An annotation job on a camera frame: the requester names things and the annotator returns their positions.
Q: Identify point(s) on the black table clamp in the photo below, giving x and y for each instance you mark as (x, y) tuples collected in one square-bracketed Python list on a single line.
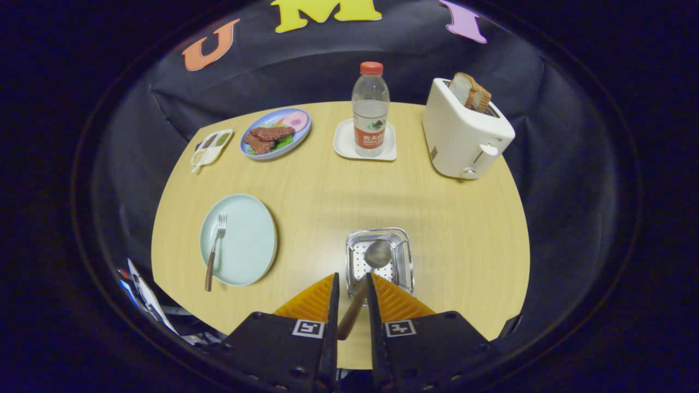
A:
[(510, 326)]

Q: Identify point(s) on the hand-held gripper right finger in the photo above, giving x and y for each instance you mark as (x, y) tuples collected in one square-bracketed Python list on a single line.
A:
[(374, 327)]

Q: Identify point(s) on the pink ham slice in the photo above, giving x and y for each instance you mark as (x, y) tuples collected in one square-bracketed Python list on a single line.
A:
[(296, 121)]

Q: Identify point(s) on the white toaster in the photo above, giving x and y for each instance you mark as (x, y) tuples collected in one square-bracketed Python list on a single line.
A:
[(458, 136)]

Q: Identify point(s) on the white square coaster tray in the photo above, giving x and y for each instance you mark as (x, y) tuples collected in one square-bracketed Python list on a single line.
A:
[(344, 144)]

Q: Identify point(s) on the brown meat slice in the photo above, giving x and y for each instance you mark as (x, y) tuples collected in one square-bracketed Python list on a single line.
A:
[(272, 132), (259, 144)]

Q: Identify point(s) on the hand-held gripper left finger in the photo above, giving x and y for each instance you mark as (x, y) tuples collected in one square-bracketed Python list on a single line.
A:
[(332, 327)]

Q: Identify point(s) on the white paper clutter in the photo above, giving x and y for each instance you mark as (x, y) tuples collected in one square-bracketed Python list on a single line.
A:
[(150, 300)]

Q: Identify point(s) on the white condiment tray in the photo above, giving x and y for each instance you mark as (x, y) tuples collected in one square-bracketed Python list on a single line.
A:
[(210, 155)]

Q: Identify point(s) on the light green plate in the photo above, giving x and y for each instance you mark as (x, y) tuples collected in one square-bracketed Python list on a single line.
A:
[(246, 240)]

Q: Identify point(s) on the clear water bottle red cap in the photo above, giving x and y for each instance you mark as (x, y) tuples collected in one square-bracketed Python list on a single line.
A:
[(370, 114)]

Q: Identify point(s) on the green lettuce leaf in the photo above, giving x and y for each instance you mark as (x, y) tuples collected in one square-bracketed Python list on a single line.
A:
[(284, 143)]

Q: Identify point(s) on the blue food plate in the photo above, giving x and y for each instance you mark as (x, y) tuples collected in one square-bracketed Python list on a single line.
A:
[(273, 154)]

